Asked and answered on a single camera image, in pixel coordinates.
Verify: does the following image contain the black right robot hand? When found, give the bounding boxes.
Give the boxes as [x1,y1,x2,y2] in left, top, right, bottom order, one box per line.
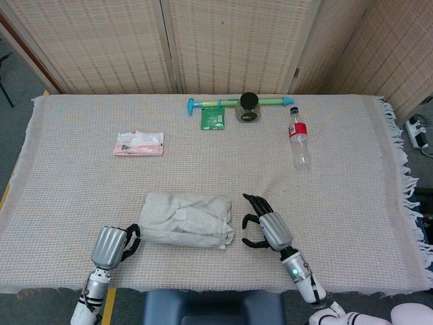
[240,193,294,252]

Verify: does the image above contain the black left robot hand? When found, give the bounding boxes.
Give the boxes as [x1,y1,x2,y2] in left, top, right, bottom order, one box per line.
[90,222,141,272]

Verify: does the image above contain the grey cloth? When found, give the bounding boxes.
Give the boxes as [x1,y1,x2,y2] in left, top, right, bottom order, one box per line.
[138,190,236,252]

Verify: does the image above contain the folded grey garment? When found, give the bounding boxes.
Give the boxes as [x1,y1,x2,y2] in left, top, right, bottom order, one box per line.
[143,192,235,251]

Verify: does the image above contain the woven fringed tablecloth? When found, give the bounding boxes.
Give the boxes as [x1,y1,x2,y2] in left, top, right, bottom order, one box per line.
[0,93,428,296]

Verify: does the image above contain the clear bottle red label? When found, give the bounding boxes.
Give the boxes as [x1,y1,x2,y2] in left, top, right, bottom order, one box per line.
[287,106,311,171]

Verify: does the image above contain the pink wet wipes pack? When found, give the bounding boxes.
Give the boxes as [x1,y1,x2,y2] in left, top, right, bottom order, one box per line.
[112,129,166,158]

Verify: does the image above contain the glass jar black lid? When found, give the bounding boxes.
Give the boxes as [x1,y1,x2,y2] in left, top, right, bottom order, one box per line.
[235,91,262,123]

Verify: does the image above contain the green foil sachet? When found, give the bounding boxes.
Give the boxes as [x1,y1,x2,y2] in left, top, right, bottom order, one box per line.
[200,107,227,131]

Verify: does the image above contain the green blue tube pump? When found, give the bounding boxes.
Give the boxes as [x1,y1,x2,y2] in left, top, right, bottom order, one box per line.
[185,95,294,118]

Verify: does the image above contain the white robot body shell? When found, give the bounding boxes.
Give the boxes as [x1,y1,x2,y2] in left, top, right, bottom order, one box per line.
[390,302,433,325]

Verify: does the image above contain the white power strip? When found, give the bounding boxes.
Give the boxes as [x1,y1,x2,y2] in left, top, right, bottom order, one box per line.
[405,114,433,150]

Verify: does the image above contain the woven folding screen panel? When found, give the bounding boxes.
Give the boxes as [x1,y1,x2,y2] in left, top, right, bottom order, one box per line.
[158,0,321,95]
[0,0,179,95]
[350,0,433,125]
[289,0,378,96]

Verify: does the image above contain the black stand legs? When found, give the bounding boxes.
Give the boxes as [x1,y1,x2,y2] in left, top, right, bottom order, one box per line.
[0,36,16,109]

